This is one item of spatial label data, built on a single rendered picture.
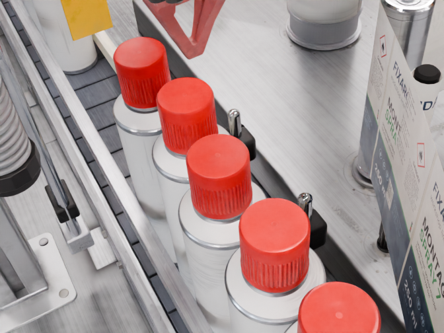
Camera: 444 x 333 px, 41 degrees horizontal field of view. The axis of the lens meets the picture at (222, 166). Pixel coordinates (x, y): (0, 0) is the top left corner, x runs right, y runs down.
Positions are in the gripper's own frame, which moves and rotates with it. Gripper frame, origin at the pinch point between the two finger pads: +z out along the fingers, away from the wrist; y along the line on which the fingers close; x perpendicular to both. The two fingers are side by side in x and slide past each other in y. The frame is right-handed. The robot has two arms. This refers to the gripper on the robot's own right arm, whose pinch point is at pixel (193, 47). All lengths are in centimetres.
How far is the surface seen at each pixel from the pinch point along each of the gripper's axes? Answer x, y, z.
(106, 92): 5.1, 15.2, 13.2
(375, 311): 5.6, -28.8, -6.9
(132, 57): 7.2, -7.8, -7.1
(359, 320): 6.3, -28.8, -6.9
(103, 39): 2.8, 19.7, 9.7
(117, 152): 7.5, 5.9, 13.2
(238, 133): -1.9, -2.7, 8.9
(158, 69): 6.1, -9.0, -6.5
